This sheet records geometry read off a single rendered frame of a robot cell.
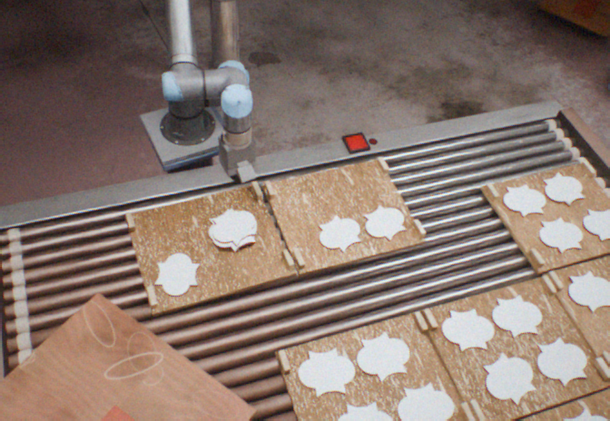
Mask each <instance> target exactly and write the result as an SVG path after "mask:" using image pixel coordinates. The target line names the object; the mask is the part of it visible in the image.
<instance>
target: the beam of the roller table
mask: <svg viewBox="0 0 610 421"><path fill-rule="evenodd" d="M562 109H564V108H562V107H561V105H560V104H559V103H558V101H557V100H552V101H546V102H541V103H531V104H527V105H522V106H517V107H512V109H508V108H507V109H506V110H501V111H496V112H492V113H481V114H477V115H471V116H467V117H462V118H457V119H451V120H445V121H441V122H432V123H427V125H420V126H416V127H411V128H406V129H401V130H395V131H390V132H381V133H376V134H371V135H365V137H366V140H367V142H368V143H369V139H375V140H377V141H378V143H377V144H375V145H373V144H369V146H371V149H369V152H361V153H355V154H349V152H348V149H347V147H346V145H344V143H343V141H340V142H330V143H325V144H320V145H315V146H310V147H304V148H299V149H294V150H290V151H289V152H279V153H274V154H269V155H264V156H260V157H256V158H255V160H256V166H255V168H254V169H253V170H254V173H255V176H256V179H255V181H256V180H262V179H267V178H272V177H276V176H280V175H281V174H286V173H291V172H295V171H305V170H310V169H315V168H319V167H325V166H329V165H334V164H339V162H348V161H353V160H358V159H363V158H368V157H373V156H377V155H381V154H387V153H392V152H401V151H405V150H406V149H411V148H416V147H420V146H425V145H430V144H435V143H440V142H449V141H454V140H458V139H464V138H468V137H472V135H478V134H482V133H487V132H496V131H501V130H506V129H511V128H516V127H521V126H525V125H529V124H535V123H540V122H543V121H544V120H549V119H553V120H554V119H555V118H556V115H557V113H558V111H559V110H562ZM238 183H241V182H240V181H233V180H232V179H231V178H230V177H228V176H227V174H226V172H225V170H224V169H223V167H222V166H221V164H218V165H213V166H209V167H203V168H199V169H192V170H188V171H178V172H174V173H167V174H163V175H162V176H158V177H152V178H148V179H143V180H137V181H128V182H123V183H118V184H114V185H107V186H103V187H98V189H92V190H88V191H78V192H73V193H68V194H63V195H58V196H53V197H47V198H42V199H38V200H33V201H23V203H18V204H13V205H8V206H4V207H0V233H1V232H6V231H8V230H9V229H14V228H18V227H19V228H24V227H29V226H34V225H38V224H43V223H47V222H53V221H58V220H67V219H71V218H76V217H81V216H85V214H90V213H95V212H100V211H108V210H114V209H119V208H123V207H129V206H133V205H137V204H143V203H147V202H152V201H157V200H161V199H166V198H171V197H176V196H180V195H185V194H190V193H195V192H200V191H209V190H214V189H219V187H224V186H228V185H232V184H238Z"/></svg>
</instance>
